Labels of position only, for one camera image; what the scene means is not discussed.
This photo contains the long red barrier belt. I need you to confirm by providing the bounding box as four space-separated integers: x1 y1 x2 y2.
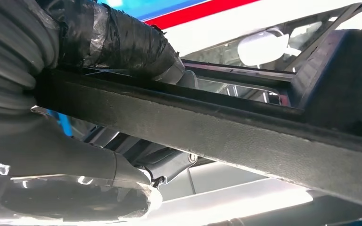
143 0 262 31

